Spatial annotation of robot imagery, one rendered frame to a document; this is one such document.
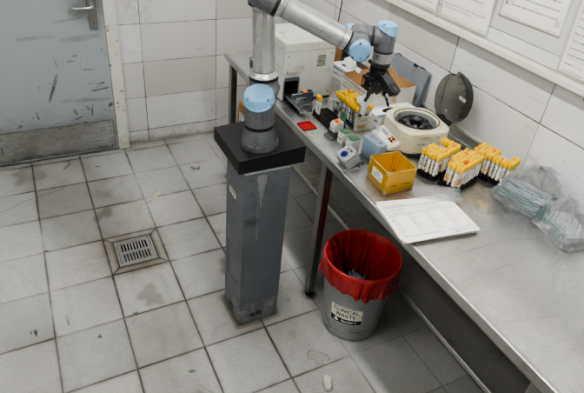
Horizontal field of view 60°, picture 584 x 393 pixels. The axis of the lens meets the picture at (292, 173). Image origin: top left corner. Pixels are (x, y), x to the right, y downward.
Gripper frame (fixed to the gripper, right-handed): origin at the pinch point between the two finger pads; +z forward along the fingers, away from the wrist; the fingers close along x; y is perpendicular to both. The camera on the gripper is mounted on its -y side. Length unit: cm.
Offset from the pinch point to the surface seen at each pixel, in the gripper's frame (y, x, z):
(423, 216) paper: -42.3, 10.4, 19.7
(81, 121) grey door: 194, 72, 82
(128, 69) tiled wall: 196, 37, 52
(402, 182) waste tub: -25.9, 5.6, 16.3
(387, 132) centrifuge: 5.3, -15.3, 15.9
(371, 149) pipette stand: -3.9, 2.2, 15.0
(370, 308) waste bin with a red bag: -27, 8, 83
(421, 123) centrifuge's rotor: -1.1, -29.0, 11.5
